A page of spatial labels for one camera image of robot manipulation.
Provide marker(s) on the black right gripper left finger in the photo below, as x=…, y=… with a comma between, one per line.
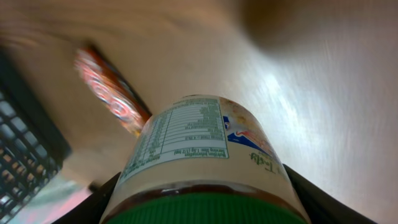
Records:
x=92, y=208

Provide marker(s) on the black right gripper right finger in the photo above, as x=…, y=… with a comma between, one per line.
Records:
x=321, y=207

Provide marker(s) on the red Top chocolate bar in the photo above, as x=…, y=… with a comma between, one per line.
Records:
x=107, y=83

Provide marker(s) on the green lid jar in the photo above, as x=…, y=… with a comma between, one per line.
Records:
x=205, y=159

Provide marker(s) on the grey plastic mesh basket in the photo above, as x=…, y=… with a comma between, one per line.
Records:
x=32, y=148

